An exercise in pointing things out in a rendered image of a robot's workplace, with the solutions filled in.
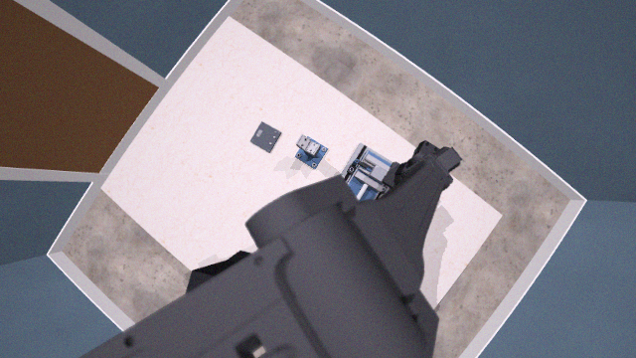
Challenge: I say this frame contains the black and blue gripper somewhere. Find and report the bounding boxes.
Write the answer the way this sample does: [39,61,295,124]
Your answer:
[382,162,404,189]

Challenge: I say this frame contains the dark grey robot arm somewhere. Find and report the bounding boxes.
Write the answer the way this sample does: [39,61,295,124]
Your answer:
[80,140,462,358]

